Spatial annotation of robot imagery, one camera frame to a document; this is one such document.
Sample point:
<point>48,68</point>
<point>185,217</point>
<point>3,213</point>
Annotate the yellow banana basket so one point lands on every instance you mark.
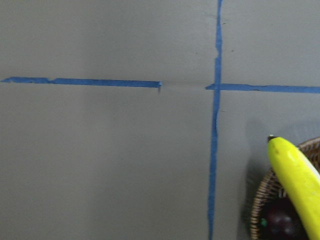
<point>300,180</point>

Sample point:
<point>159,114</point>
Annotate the brown wicker basket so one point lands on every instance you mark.
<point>270,189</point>

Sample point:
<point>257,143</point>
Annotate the dark purple plum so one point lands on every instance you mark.
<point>280,221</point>

